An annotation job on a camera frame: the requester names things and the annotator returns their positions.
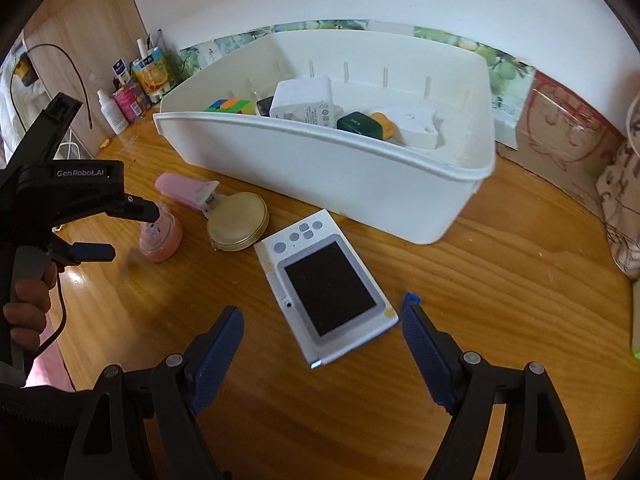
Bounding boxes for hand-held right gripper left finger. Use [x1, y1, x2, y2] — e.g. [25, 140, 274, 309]
[67, 306, 246, 480]

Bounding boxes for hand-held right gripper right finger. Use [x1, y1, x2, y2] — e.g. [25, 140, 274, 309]
[401, 292, 586, 480]

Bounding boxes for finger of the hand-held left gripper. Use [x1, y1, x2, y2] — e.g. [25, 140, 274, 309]
[50, 237, 117, 265]
[122, 195, 162, 224]

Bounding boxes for pink round container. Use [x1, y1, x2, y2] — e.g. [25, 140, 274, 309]
[139, 201, 183, 262]

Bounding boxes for white handheld screen device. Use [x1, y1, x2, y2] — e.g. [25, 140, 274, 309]
[254, 208, 400, 370]

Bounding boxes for multicolour puzzle cube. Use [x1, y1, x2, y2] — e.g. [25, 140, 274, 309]
[204, 98, 255, 116]

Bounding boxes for white plastic bin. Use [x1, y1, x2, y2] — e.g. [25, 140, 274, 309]
[152, 29, 497, 246]

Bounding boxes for white plastic stand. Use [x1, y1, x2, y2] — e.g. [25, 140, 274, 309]
[392, 105, 446, 151]

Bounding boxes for person's left forearm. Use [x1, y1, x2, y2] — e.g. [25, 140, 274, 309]
[0, 360, 98, 480]

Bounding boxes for person's left hand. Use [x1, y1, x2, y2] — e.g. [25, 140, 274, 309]
[2, 264, 55, 357]

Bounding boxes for white plastic bottle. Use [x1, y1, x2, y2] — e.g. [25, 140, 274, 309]
[96, 89, 128, 136]

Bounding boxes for round gold compact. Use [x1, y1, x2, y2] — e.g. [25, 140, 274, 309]
[206, 191, 270, 252]

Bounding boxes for pink pen cup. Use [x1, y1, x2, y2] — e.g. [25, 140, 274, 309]
[112, 82, 152, 123]

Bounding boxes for blue and white box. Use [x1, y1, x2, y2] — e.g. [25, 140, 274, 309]
[111, 58, 132, 88]

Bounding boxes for yellow and black device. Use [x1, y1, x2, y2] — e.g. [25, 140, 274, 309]
[12, 52, 39, 89]

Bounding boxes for wooden side panel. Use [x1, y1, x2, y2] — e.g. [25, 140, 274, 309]
[25, 0, 166, 161]

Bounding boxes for white labelled power adapter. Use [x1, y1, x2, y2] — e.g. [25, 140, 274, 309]
[269, 76, 343, 129]

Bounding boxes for small dark green box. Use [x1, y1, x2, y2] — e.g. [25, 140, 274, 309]
[336, 111, 383, 137]

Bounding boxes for small orange object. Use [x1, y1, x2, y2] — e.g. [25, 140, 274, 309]
[370, 112, 397, 141]

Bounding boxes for patterned brown paper bag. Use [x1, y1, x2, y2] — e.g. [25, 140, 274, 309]
[595, 135, 640, 281]

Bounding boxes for red drawn cardboard sheet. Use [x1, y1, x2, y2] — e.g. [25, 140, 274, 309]
[497, 71, 626, 221]

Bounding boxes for thick black cable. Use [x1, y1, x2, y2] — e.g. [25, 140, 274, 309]
[37, 275, 68, 357]

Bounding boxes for thin black cable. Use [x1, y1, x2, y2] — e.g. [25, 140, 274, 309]
[22, 44, 94, 132]

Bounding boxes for green landscape wall strip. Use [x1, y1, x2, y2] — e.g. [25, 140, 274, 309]
[179, 19, 536, 111]

